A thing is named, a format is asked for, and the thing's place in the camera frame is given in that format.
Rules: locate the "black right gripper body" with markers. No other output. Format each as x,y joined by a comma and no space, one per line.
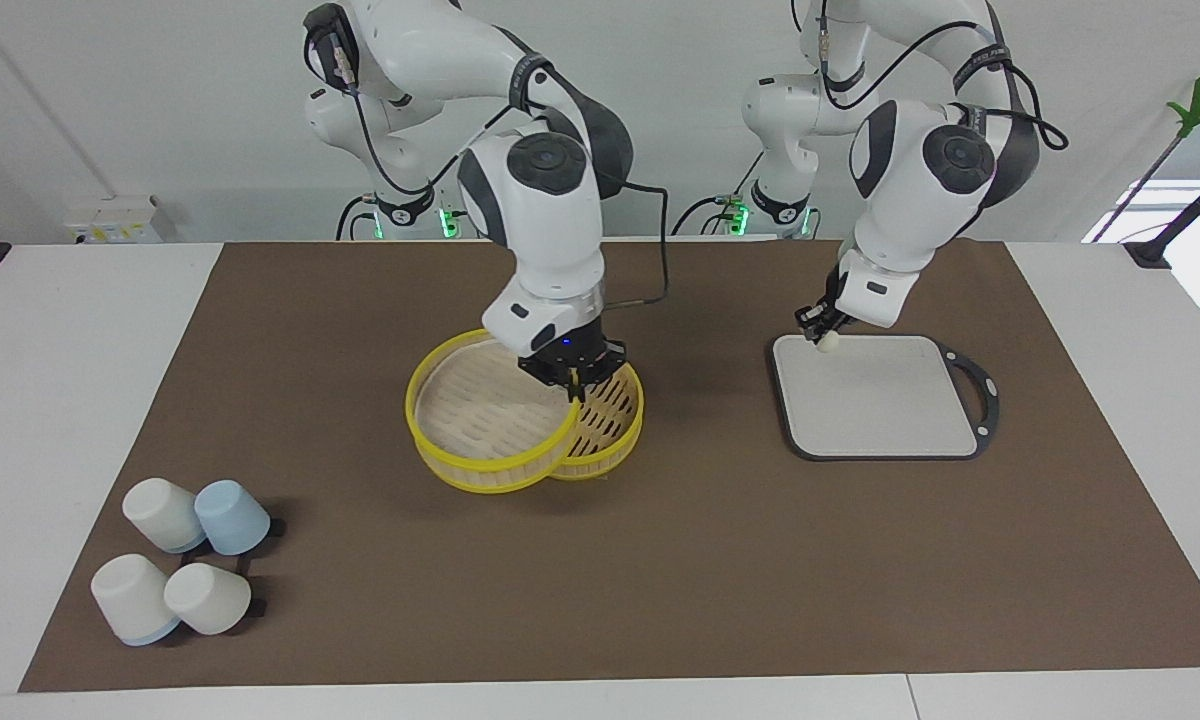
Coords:
575,352

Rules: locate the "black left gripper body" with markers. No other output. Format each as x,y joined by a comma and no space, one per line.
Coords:
832,298

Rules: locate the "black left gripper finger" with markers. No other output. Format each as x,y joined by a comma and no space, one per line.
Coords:
807,324
833,325

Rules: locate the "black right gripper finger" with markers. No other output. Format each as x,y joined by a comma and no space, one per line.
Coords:
563,382
581,390

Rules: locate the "small white steamed bun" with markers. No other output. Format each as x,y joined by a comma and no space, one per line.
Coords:
827,343

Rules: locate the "yellow bamboo steamer tier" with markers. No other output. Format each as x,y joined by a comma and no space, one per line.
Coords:
480,420
610,425

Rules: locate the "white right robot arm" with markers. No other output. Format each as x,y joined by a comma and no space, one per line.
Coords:
550,220

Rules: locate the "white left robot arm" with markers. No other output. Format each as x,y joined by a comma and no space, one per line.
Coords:
910,180

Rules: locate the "grey cutting board dark rim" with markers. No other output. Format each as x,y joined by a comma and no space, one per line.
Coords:
875,400

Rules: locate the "green lit connector box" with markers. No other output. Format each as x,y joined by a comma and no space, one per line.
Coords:
737,218
449,222

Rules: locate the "brown table mat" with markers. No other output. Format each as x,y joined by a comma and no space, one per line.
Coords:
600,580

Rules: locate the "black cup rack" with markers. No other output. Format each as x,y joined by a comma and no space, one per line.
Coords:
276,524

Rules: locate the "light blue cup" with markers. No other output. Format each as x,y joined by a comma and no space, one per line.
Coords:
232,518

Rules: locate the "black stand pole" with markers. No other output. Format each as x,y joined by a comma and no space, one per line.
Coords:
1185,215

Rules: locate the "green tipped thin pole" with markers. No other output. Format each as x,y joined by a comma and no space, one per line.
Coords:
1196,105

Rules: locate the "white electrical box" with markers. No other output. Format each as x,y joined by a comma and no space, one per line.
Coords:
115,220

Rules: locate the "white cup blue rim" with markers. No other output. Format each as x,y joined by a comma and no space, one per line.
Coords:
132,597

